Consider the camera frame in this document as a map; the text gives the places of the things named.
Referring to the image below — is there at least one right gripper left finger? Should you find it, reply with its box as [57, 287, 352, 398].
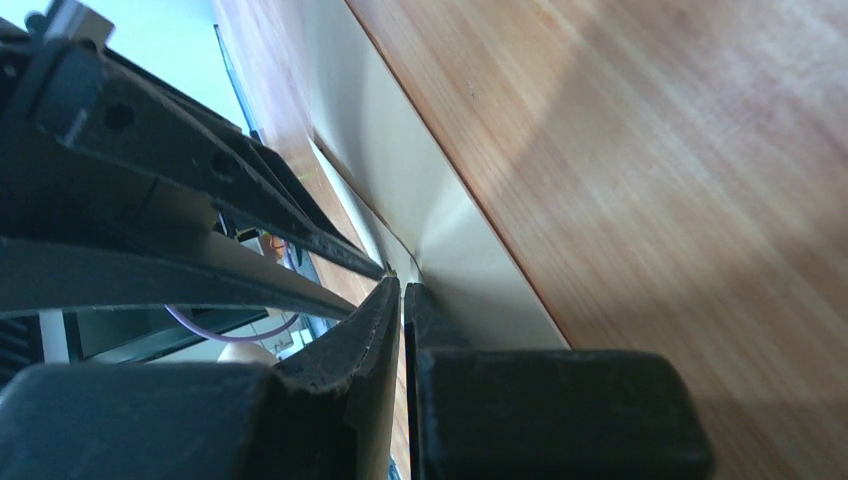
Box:
[1, 277, 401, 479]

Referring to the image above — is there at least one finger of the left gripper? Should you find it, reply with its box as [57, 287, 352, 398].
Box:
[1, 235, 355, 319]
[1, 36, 384, 279]

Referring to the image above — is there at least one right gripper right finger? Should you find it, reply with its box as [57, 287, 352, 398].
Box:
[404, 283, 715, 479]

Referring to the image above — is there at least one brown paper envelope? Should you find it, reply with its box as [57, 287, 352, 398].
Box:
[302, 1, 566, 349]

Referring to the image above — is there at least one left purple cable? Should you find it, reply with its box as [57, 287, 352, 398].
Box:
[164, 304, 303, 344]

